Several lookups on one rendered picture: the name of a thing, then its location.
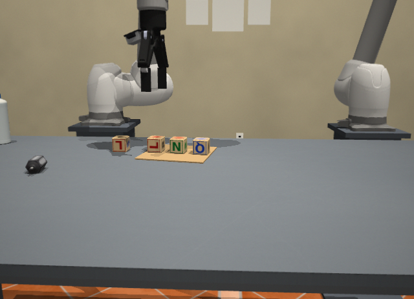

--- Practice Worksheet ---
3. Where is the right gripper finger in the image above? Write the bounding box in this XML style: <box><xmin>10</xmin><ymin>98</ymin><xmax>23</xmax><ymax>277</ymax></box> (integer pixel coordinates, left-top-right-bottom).
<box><xmin>154</xmin><ymin>35</ymin><xmax>169</xmax><ymax>89</ymax></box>
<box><xmin>138</xmin><ymin>31</ymin><xmax>159</xmax><ymax>92</ymax></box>

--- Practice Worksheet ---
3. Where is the tan flat mat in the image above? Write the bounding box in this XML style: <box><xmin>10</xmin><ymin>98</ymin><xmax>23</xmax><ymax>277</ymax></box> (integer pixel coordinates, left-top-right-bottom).
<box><xmin>135</xmin><ymin>144</ymin><xmax>217</xmax><ymax>164</ymax></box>

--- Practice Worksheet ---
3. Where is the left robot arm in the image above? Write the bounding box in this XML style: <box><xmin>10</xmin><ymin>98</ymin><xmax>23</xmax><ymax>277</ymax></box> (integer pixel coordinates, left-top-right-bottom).
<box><xmin>334</xmin><ymin>0</ymin><xmax>397</xmax><ymax>131</ymax></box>

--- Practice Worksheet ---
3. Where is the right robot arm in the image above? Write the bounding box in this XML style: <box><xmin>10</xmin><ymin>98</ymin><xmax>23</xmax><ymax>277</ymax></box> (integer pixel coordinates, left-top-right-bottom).
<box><xmin>79</xmin><ymin>0</ymin><xmax>173</xmax><ymax>126</ymax></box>

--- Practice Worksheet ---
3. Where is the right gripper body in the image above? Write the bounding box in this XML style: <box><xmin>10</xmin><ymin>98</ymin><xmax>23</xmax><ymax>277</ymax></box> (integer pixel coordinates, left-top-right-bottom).
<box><xmin>140</xmin><ymin>10</ymin><xmax>166</xmax><ymax>45</ymax></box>

